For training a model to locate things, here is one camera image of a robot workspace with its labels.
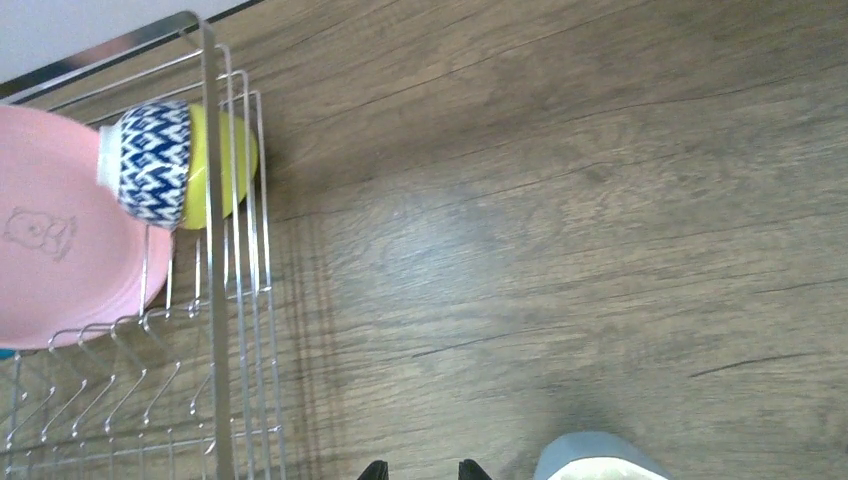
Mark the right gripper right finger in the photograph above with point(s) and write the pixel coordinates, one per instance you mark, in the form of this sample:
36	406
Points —
469	469

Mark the pink round plate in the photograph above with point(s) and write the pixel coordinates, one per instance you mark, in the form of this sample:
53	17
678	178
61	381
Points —
70	256

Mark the metal wire dish rack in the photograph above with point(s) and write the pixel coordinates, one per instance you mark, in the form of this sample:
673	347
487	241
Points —
189	387

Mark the lime green bowl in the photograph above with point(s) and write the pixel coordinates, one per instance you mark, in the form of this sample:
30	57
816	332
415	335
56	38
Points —
153	161

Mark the light blue mug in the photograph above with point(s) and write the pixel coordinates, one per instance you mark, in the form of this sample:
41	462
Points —
595	455

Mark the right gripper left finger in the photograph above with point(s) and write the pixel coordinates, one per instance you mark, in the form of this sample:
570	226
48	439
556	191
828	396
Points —
376	470

